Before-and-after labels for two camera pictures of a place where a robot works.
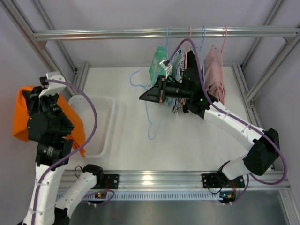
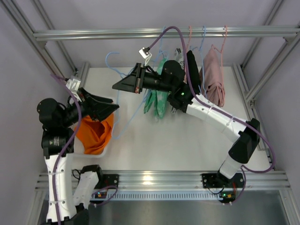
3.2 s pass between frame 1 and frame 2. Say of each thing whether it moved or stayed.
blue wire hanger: moved
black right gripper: moved
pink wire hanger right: stayed
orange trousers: moved
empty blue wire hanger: stayed
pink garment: stayed
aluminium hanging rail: stayed
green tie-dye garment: moved
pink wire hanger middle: stayed
